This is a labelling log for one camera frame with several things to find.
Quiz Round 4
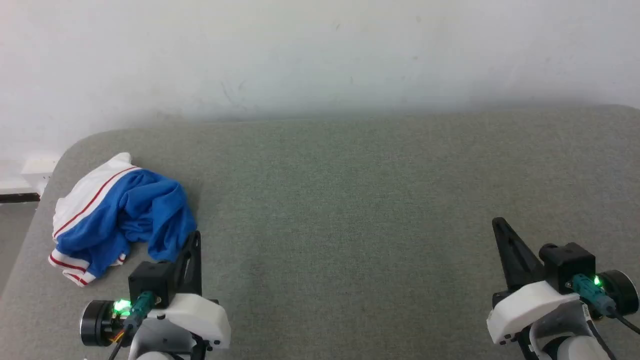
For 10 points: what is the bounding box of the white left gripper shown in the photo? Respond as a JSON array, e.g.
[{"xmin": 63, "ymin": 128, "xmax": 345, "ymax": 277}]
[{"xmin": 149, "ymin": 230, "xmax": 232, "ymax": 351}]

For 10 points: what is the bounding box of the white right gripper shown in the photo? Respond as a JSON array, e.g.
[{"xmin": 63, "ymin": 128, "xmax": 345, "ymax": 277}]
[{"xmin": 486, "ymin": 217, "xmax": 582, "ymax": 346}]

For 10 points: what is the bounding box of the blue white Lakers jersey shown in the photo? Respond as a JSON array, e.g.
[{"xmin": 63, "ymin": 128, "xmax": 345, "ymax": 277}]
[{"xmin": 48, "ymin": 152, "xmax": 198, "ymax": 288}]

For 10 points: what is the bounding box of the grey fabric sofa cushion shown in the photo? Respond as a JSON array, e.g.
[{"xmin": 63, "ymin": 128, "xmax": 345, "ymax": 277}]
[{"xmin": 0, "ymin": 104, "xmax": 640, "ymax": 360}]

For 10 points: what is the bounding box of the dark skirting strip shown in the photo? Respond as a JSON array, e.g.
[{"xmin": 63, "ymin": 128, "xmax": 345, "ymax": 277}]
[{"xmin": 0, "ymin": 192, "xmax": 42, "ymax": 204}]

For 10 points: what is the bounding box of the white wall box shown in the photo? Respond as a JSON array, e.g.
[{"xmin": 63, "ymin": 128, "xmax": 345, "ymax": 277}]
[{"xmin": 0, "ymin": 152, "xmax": 62, "ymax": 195}]

